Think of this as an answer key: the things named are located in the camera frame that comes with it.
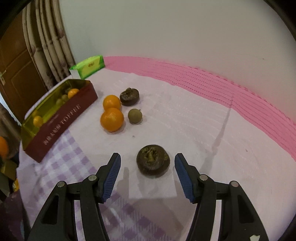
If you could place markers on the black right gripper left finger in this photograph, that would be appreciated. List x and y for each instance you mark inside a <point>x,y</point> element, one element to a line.
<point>56,220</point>

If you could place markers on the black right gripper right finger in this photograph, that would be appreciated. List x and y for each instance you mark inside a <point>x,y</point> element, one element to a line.
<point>239,219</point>

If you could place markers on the orange tangerine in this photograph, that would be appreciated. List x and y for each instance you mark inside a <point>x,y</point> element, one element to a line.
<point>72,92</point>
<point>4,148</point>
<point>112,119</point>
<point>38,121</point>
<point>111,101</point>

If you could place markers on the large wrinkled passion fruit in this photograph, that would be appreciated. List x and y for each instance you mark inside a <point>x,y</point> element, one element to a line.
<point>153,160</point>

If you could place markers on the brown longan fruit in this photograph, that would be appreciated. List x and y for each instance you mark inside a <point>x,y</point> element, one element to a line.
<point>59,102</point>

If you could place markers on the gold metal toffee tin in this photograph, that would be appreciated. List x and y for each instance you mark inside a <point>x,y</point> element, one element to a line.
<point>36,142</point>

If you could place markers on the brown longan in tray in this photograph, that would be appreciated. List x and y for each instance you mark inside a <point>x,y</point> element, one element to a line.
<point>65,98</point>

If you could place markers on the orange tangerine in tray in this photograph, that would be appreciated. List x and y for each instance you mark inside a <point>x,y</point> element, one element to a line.
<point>72,92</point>

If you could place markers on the green longan on cloth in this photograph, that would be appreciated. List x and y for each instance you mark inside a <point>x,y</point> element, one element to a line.
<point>135,116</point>

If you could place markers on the brown wooden door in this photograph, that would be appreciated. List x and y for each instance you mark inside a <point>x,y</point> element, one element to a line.
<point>24,86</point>

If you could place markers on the white pink table cloth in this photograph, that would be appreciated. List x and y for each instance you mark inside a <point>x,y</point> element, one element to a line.
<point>226,131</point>

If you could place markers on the dark passion fruit on cloth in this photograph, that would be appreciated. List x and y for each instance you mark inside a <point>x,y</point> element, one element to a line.
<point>129,97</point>

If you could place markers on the green tissue pack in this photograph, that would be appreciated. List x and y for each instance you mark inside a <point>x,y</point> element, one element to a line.
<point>87,67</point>

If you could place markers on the beige patterned curtain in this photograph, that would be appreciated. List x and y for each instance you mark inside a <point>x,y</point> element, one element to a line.
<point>46,41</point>

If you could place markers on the metal door handle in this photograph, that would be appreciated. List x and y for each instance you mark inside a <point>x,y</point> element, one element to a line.
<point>2,78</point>

